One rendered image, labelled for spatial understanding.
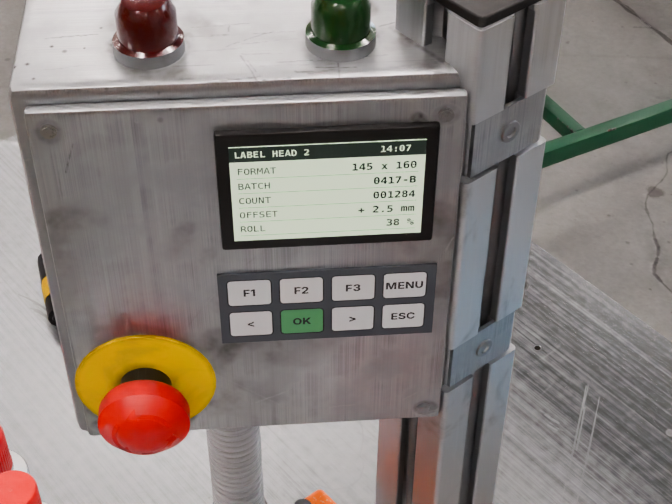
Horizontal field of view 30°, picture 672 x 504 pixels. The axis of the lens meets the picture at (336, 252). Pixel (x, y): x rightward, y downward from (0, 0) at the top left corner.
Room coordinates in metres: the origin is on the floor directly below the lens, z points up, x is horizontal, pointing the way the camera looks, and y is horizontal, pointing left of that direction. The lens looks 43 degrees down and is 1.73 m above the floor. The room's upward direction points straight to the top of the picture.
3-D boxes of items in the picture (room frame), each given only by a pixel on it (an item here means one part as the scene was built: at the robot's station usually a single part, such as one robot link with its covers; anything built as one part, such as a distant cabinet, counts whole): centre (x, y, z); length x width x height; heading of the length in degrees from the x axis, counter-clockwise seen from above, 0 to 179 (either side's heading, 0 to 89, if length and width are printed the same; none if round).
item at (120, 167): (0.41, 0.04, 1.38); 0.17 x 0.10 x 0.19; 95
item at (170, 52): (0.39, 0.07, 1.49); 0.03 x 0.03 x 0.02
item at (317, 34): (0.39, 0.00, 1.49); 0.03 x 0.03 x 0.02
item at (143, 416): (0.34, 0.08, 1.32); 0.04 x 0.03 x 0.04; 95
